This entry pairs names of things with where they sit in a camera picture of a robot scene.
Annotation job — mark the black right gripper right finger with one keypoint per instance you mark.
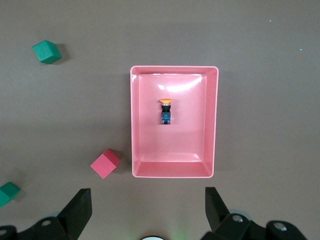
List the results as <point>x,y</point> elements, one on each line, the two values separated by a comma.
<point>217,212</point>

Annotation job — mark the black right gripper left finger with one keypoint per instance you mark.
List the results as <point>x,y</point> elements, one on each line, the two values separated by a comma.
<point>77,212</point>

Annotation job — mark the orange capped push button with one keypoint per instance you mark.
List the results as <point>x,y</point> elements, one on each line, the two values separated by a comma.
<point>166,112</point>

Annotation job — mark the red cube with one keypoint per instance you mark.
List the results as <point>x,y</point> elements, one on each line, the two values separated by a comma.
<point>103,163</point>

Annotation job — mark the green cube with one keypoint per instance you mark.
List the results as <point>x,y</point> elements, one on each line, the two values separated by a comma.
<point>7,193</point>
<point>46,52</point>

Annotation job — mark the pink plastic tray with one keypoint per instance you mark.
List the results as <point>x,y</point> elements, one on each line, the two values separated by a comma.
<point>175,140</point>

